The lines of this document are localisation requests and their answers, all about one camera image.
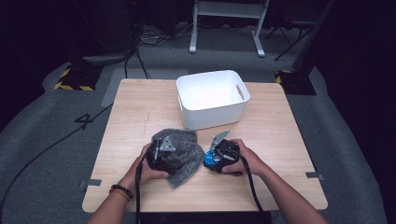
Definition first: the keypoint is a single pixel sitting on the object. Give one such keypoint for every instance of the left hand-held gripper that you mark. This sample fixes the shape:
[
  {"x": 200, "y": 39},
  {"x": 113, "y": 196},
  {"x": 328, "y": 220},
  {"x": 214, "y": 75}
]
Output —
[{"x": 163, "y": 158}]

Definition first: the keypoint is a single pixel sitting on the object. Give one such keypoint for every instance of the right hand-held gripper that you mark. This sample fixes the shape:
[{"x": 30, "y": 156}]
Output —
[{"x": 229, "y": 154}]

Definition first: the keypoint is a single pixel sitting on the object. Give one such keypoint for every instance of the blue toy car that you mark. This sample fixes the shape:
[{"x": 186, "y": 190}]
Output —
[{"x": 210, "y": 158}]

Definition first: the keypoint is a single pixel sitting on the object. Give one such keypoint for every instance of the grey fuzzy cloth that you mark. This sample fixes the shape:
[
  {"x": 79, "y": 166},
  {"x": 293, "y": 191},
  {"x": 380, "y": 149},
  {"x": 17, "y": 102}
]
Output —
[{"x": 188, "y": 155}]

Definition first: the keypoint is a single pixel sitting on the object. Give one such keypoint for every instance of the white plastic bin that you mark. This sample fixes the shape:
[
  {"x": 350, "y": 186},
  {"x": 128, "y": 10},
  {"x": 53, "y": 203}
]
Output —
[{"x": 208, "y": 93}]

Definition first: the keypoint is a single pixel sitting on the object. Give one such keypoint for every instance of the person's right hand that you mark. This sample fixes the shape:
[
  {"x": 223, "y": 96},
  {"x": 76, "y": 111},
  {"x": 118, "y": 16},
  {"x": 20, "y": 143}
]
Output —
[{"x": 249, "y": 163}]

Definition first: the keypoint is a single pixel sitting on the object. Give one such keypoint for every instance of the person's left hand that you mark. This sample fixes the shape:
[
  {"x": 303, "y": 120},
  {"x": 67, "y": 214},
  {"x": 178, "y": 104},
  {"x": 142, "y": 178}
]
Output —
[{"x": 138, "y": 174}]

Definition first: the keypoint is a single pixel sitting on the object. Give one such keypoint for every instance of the grey tape piece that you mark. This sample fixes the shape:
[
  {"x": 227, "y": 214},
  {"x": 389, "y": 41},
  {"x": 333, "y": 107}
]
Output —
[
  {"x": 92, "y": 183},
  {"x": 314, "y": 175}
]

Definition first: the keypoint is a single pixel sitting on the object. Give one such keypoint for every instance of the black yellow striped stand base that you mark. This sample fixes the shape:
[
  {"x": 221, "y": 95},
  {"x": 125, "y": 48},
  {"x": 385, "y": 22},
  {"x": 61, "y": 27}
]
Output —
[
  {"x": 297, "y": 84},
  {"x": 79, "y": 79}
]

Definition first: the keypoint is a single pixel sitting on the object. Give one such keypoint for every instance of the black tripod stand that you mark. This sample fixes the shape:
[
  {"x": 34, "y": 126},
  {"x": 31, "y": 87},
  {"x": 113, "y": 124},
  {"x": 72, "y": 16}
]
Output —
[{"x": 289, "y": 37}]

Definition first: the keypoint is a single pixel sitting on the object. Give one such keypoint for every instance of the grey metal stand pole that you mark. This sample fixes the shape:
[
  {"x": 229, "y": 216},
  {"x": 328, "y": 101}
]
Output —
[{"x": 311, "y": 37}]

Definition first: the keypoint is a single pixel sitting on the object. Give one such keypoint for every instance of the white metal desk frame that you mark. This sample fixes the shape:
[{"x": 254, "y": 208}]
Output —
[{"x": 229, "y": 9}]

